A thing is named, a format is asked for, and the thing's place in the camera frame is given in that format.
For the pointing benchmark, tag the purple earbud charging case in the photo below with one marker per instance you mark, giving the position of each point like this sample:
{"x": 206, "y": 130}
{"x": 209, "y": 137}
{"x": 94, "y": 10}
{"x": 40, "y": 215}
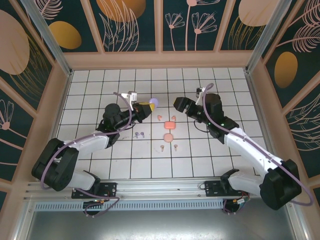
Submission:
{"x": 154, "y": 101}

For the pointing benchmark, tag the coral square charging case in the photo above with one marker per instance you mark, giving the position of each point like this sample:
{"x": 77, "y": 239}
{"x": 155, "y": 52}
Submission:
{"x": 169, "y": 125}

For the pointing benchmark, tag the peach round charging case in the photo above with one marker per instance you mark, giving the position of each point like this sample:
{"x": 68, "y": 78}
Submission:
{"x": 168, "y": 138}

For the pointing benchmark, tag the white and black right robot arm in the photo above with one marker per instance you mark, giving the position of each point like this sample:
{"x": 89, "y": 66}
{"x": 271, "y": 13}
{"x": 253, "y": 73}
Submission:
{"x": 250, "y": 147}

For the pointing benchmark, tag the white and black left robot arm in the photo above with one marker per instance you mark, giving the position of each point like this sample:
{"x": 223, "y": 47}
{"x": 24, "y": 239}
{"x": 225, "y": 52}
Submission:
{"x": 82, "y": 146}

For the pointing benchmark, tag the grey metal sheet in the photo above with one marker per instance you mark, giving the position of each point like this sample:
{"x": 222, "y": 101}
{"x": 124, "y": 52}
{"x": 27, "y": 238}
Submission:
{"x": 160, "y": 225}

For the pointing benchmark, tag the aluminium side rail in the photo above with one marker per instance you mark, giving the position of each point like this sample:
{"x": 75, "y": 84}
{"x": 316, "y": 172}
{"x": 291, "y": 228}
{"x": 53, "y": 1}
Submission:
{"x": 63, "y": 100}
{"x": 256, "y": 100}

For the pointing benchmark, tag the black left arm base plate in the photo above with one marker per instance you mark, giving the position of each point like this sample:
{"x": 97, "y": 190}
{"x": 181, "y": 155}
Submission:
{"x": 110, "y": 190}

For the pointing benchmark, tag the aluminium mounting rail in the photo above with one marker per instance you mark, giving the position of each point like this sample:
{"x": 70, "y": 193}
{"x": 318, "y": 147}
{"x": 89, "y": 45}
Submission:
{"x": 160, "y": 190}

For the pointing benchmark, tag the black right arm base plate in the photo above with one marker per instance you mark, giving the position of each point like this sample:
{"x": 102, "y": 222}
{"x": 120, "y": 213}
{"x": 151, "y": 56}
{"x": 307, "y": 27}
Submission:
{"x": 212, "y": 188}

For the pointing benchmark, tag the aluminium corner post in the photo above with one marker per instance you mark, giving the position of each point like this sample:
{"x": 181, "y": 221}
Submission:
{"x": 50, "y": 40}
{"x": 265, "y": 32}

